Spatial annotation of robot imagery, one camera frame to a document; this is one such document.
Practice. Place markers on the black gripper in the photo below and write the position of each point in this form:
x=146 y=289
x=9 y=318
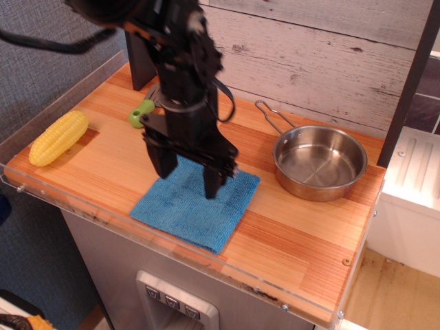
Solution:
x=191 y=132

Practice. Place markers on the dark right post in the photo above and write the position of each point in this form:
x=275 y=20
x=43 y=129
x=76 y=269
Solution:
x=415 y=74

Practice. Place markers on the white toy sink unit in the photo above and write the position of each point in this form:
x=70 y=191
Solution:
x=405 y=227

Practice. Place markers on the orange toy on floor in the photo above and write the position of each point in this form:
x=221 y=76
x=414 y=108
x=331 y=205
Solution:
x=25 y=323

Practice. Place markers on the silver dispenser panel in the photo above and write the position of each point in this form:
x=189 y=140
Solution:
x=167 y=306

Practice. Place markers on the yellow toy corn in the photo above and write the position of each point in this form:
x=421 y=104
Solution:
x=58 y=138

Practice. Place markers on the blue towel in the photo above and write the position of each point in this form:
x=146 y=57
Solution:
x=178 y=206

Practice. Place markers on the steel pot with handle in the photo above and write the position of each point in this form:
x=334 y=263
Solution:
x=314 y=162

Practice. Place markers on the dark left post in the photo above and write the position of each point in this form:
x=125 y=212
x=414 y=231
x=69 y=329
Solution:
x=141 y=65

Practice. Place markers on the grey toy fridge cabinet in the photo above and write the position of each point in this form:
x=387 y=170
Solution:
x=114 y=260

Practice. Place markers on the dark post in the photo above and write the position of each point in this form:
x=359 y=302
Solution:
x=141 y=65
x=415 y=74

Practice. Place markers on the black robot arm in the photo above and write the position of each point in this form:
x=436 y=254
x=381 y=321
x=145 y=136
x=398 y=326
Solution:
x=187 y=62

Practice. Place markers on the green handled grey spatula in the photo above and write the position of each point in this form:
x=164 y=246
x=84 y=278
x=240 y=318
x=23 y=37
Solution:
x=150 y=102

